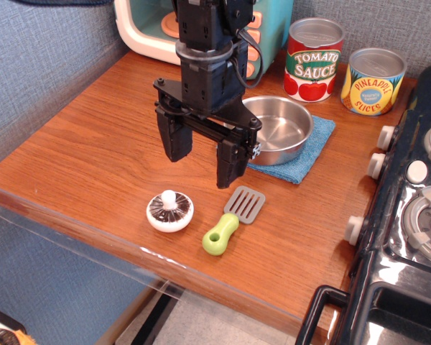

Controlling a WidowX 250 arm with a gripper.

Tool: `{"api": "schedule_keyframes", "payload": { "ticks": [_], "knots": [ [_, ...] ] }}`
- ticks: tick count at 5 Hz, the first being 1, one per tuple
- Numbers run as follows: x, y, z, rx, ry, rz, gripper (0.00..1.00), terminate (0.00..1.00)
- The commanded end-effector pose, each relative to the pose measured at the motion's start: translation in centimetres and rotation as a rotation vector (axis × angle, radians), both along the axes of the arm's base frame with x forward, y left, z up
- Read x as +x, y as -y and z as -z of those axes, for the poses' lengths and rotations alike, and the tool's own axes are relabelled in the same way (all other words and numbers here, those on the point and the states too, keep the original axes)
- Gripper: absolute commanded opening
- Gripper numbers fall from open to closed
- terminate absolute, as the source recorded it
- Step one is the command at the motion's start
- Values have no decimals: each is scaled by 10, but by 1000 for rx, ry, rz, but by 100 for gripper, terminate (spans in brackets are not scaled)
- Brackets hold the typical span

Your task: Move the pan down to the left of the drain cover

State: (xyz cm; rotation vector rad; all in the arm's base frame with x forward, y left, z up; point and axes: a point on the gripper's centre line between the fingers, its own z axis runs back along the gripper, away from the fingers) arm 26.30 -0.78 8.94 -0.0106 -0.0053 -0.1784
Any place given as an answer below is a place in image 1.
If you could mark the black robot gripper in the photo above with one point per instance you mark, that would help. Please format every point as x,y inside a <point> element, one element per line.
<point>208,100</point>

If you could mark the stainless steel pan with handle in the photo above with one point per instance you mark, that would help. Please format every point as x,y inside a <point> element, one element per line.
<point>286,126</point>

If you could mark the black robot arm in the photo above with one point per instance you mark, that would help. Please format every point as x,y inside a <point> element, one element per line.
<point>213,49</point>

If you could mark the toy mushroom slice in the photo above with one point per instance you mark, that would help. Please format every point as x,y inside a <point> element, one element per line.
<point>170,211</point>

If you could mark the blue folded cloth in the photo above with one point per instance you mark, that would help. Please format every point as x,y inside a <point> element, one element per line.
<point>296,170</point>

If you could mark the teal toy microwave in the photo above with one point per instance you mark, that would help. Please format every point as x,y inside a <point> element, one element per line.
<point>150,28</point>

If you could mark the toy tomato sauce can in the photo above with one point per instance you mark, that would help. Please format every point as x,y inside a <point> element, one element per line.
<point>313,54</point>

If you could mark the toy pineapple slices can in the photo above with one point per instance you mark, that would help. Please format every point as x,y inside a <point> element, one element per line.
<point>372,82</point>

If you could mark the black toy stove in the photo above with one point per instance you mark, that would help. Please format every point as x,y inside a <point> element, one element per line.
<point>389,298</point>

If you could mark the orange fuzzy object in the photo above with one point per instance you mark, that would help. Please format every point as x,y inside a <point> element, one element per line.
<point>18,337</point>

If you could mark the green handled grey toy spatula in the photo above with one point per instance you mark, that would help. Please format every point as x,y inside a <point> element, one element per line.
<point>242,207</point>

